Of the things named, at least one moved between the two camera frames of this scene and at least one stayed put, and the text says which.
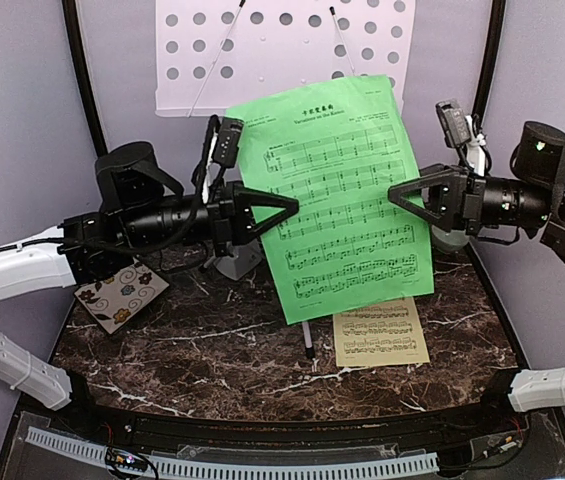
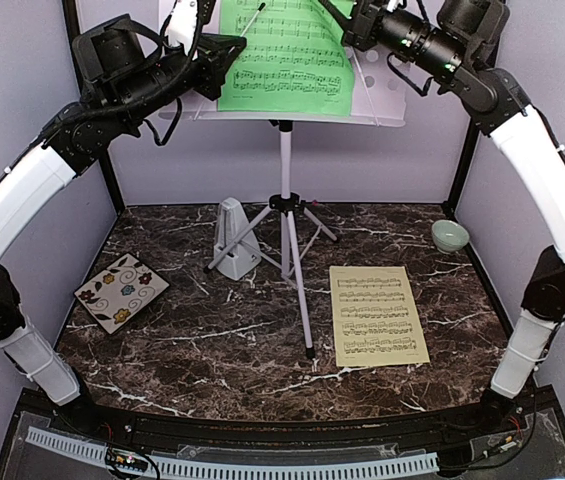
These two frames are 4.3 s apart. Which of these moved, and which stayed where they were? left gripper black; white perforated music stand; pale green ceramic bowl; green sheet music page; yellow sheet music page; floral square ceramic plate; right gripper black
Moved: green sheet music page; white perforated music stand; right gripper black; left gripper black
Stayed: yellow sheet music page; pale green ceramic bowl; floral square ceramic plate
